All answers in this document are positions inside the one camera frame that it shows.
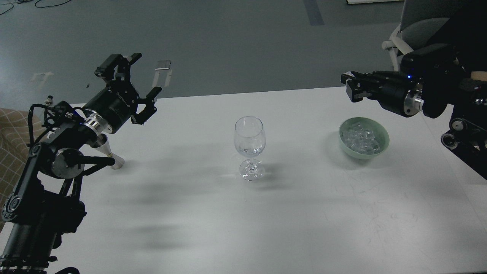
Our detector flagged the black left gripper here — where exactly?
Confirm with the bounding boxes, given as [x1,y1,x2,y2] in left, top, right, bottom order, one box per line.
[82,53,163,134]

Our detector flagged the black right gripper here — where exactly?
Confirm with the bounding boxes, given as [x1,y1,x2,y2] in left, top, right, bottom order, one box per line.
[341,71,424,118]

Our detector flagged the steel double jigger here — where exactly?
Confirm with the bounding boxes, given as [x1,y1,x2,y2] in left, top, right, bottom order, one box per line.
[90,134,125,170]

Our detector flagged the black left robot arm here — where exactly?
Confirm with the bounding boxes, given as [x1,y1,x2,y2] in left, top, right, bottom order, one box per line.
[1,53,162,274]

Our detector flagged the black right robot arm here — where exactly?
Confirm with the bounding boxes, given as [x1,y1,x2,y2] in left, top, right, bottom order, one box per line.
[341,43,487,178]

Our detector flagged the clear ice cubes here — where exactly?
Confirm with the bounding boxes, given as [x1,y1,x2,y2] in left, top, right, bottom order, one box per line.
[341,123,382,155]

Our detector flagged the clear wine glass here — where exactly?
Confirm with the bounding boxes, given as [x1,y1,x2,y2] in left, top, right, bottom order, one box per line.
[234,116,266,182]

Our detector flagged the green bowl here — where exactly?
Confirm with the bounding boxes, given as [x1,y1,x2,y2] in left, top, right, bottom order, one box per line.
[339,117,390,160]

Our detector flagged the white office chair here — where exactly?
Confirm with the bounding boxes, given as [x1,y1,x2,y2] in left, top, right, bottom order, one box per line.
[382,0,467,72]

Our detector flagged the plaid beige sofa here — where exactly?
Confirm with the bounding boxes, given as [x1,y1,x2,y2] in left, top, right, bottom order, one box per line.
[0,108,29,208]

